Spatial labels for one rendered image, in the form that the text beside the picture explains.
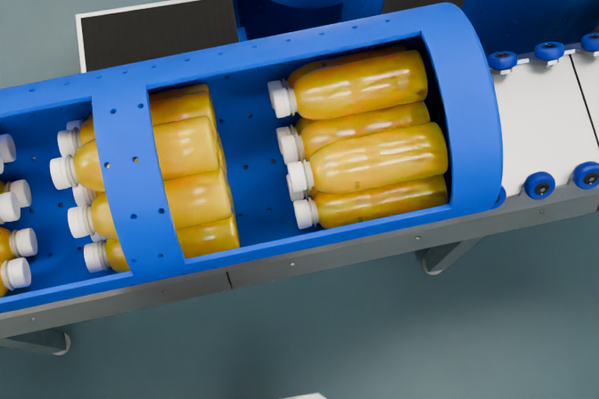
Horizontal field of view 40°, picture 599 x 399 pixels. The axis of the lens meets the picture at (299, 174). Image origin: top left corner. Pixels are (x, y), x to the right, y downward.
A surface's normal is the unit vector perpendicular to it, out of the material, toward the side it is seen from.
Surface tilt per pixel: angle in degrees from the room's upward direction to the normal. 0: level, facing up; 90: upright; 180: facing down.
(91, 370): 0
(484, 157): 43
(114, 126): 9
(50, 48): 0
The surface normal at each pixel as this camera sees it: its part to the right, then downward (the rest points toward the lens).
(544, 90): 0.00, -0.25
